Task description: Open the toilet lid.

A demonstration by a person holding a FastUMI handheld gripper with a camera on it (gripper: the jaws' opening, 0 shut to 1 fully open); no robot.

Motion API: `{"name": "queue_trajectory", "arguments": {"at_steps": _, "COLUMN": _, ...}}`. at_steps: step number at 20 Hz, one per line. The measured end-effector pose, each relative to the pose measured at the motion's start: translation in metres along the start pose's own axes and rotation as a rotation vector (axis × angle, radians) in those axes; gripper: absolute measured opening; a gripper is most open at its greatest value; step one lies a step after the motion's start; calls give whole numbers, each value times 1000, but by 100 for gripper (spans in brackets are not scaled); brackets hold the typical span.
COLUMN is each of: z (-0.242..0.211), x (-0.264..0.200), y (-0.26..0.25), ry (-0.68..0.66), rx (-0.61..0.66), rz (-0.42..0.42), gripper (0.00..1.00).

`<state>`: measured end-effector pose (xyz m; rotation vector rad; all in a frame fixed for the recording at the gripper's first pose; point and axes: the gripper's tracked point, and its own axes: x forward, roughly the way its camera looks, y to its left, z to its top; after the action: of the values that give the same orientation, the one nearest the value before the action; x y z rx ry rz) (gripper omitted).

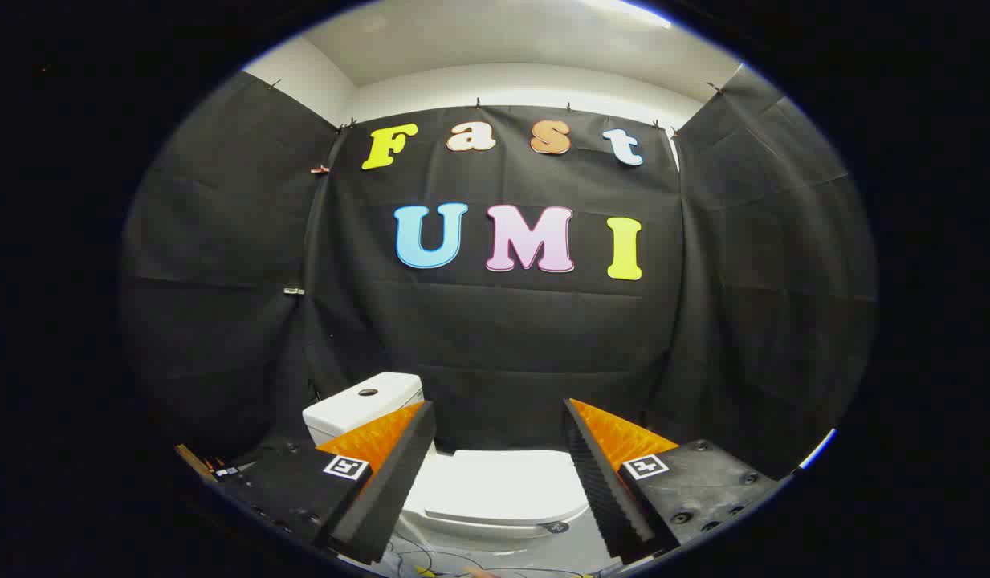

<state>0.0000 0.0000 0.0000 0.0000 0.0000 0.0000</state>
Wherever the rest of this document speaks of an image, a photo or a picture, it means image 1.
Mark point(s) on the white toilet bowl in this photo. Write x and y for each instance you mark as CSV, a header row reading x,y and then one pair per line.
x,y
503,544

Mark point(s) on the brown wooden piece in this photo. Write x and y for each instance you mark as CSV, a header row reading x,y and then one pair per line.
x,y
193,460

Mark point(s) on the white toilet tank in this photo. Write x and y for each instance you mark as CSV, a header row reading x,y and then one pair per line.
x,y
358,409

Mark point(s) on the black backdrop cloth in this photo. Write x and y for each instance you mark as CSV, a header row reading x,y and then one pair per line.
x,y
503,337

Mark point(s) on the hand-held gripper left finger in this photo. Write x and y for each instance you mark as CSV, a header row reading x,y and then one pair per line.
x,y
398,482

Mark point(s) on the white toilet lid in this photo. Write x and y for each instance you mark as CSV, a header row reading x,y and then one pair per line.
x,y
503,482

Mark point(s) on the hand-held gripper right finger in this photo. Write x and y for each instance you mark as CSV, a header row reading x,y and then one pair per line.
x,y
599,482

